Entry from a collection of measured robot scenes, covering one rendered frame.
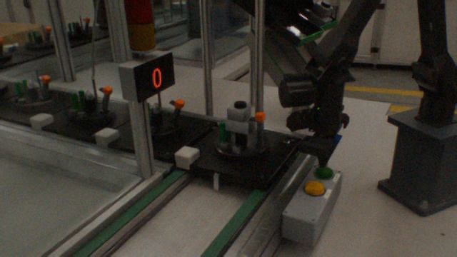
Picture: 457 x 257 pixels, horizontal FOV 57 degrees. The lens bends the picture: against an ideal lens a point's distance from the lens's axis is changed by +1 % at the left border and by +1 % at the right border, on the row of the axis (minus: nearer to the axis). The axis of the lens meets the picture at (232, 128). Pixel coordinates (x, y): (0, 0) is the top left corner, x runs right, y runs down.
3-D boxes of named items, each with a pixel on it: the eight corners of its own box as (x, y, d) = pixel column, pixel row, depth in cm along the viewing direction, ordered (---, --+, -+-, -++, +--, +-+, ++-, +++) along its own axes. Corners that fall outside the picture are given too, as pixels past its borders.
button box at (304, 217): (340, 193, 98) (343, 170, 95) (313, 248, 81) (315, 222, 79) (311, 185, 101) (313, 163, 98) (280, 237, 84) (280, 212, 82)
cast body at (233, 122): (255, 128, 102) (255, 101, 99) (248, 135, 99) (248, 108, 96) (226, 122, 106) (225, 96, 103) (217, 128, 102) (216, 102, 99)
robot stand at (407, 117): (466, 200, 101) (486, 125, 93) (423, 218, 95) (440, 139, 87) (417, 172, 113) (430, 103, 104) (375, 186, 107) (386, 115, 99)
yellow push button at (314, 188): (325, 190, 90) (326, 183, 89) (320, 200, 86) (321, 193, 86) (308, 186, 91) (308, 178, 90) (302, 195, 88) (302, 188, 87)
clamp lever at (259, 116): (265, 141, 101) (265, 112, 98) (262, 144, 99) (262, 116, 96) (252, 138, 102) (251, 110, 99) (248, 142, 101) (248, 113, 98)
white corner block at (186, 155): (201, 163, 102) (200, 148, 100) (191, 171, 98) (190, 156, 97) (185, 159, 104) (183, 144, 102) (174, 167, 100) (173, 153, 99)
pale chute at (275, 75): (322, 104, 125) (333, 96, 122) (300, 118, 116) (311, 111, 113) (267, 31, 128) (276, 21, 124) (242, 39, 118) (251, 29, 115)
